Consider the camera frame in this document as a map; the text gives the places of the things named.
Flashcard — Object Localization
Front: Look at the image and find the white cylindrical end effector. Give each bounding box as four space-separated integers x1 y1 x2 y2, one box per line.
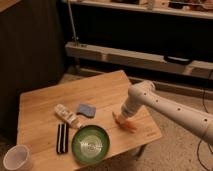
118 105 134 124

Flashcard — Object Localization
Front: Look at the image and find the orange pepper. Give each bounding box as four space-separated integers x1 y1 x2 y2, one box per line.
112 113 137 133

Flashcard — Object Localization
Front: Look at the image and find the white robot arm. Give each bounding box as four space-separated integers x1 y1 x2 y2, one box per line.
117 80 213 145

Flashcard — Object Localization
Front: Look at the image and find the blue sponge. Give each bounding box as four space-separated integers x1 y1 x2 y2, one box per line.
77 104 96 118

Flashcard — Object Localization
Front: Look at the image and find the green bowl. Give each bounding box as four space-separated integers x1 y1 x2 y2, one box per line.
71 125 110 165

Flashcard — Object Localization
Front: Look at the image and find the white plastic bottle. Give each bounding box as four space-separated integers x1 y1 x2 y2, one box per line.
54 104 82 129

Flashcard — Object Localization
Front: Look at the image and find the metal shelf rack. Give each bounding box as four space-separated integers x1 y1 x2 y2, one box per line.
62 0 213 78

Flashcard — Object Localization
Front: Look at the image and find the translucent plastic cup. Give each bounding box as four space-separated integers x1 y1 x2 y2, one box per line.
3 145 33 171

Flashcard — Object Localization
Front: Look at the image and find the black handle on shelf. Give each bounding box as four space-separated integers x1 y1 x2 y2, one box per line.
164 56 193 65

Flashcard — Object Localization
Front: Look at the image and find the black cable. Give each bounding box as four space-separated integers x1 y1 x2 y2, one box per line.
196 69 213 171

